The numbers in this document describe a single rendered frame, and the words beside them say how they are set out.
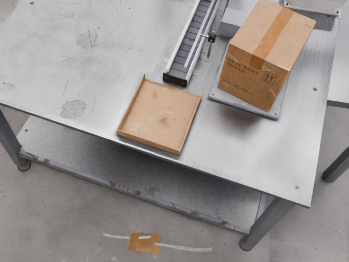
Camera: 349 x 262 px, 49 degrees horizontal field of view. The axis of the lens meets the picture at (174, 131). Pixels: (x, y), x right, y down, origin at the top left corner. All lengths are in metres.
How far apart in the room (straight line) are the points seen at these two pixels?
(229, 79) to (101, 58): 0.57
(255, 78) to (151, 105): 0.43
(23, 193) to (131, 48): 1.11
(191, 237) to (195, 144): 0.84
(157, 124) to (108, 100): 0.23
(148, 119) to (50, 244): 1.02
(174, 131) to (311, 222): 1.21
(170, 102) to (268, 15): 0.52
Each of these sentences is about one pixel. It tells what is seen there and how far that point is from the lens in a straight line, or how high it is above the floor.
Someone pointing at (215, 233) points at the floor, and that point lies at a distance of 2.28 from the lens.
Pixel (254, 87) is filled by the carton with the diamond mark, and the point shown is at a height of 0.96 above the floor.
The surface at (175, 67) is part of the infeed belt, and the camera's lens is 1.67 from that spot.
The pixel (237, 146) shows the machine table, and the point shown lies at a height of 0.83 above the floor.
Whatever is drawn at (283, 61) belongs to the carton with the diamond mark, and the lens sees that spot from 1.47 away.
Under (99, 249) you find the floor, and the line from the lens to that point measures 2.24.
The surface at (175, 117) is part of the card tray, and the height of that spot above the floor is 0.83.
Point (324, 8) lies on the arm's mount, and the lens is 2.17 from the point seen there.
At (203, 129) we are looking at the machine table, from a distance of 1.57.
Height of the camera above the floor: 2.16
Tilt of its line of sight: 59 degrees down
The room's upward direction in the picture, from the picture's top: 8 degrees clockwise
